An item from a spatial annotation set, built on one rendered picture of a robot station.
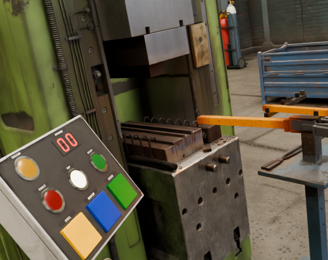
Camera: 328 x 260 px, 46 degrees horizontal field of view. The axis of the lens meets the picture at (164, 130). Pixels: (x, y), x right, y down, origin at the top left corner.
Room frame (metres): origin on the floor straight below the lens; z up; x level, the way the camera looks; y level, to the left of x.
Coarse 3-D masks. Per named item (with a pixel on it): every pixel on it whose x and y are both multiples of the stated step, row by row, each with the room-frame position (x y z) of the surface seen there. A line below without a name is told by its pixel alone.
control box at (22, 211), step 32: (64, 128) 0.93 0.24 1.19; (0, 160) 0.73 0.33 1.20; (32, 160) 0.78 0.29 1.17; (64, 160) 0.85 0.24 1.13; (0, 192) 0.70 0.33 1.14; (32, 192) 0.72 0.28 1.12; (64, 192) 0.78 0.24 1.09; (96, 192) 0.84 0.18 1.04; (32, 224) 0.68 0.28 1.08; (64, 224) 0.72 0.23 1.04; (96, 224) 0.77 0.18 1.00; (32, 256) 0.69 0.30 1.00; (64, 256) 0.66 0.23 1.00
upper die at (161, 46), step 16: (160, 32) 1.29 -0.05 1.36; (176, 32) 1.34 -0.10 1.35; (112, 48) 1.36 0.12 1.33; (128, 48) 1.30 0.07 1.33; (144, 48) 1.24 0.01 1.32; (160, 48) 1.28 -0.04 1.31; (176, 48) 1.33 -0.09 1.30; (112, 64) 1.38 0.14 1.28; (128, 64) 1.31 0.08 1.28; (144, 64) 1.25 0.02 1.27
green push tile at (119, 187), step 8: (120, 176) 0.93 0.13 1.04; (112, 184) 0.89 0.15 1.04; (120, 184) 0.91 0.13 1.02; (128, 184) 0.93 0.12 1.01; (112, 192) 0.87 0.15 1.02; (120, 192) 0.89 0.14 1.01; (128, 192) 0.91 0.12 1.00; (136, 192) 0.93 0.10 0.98; (120, 200) 0.87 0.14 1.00; (128, 200) 0.89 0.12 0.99
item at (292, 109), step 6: (264, 108) 1.56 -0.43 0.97; (270, 108) 1.53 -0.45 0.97; (276, 108) 1.51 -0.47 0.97; (282, 108) 1.49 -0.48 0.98; (288, 108) 1.47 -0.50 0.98; (294, 108) 1.45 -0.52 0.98; (300, 108) 1.43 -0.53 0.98; (306, 108) 1.41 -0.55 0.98; (312, 108) 1.40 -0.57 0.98; (318, 108) 1.39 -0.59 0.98; (324, 108) 1.37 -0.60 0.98; (306, 114) 1.41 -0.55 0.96; (312, 114) 1.39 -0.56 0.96; (324, 114) 1.35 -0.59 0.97
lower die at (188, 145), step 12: (132, 132) 1.49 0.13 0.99; (144, 132) 1.45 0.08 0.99; (156, 132) 1.40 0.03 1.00; (168, 132) 1.37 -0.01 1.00; (192, 132) 1.34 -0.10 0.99; (132, 144) 1.36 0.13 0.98; (144, 144) 1.33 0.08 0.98; (156, 144) 1.31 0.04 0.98; (168, 144) 1.29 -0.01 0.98; (180, 144) 1.29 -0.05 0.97; (192, 144) 1.33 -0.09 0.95; (156, 156) 1.27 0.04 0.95; (168, 156) 1.24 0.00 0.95; (180, 156) 1.28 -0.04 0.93
